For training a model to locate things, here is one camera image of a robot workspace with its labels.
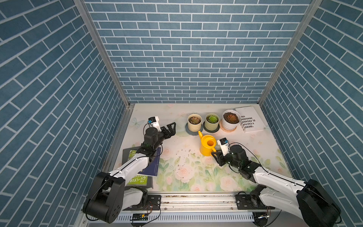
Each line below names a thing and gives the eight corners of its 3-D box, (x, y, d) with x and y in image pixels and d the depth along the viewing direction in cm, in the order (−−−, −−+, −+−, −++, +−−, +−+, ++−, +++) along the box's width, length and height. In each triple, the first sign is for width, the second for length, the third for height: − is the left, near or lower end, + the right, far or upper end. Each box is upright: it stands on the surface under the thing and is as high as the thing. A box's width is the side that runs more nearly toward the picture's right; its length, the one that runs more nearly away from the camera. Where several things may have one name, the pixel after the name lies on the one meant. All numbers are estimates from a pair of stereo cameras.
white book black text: (242, 132, 105) (244, 128, 101) (236, 110, 120) (237, 106, 116) (263, 132, 105) (266, 128, 102) (254, 110, 120) (256, 106, 116)
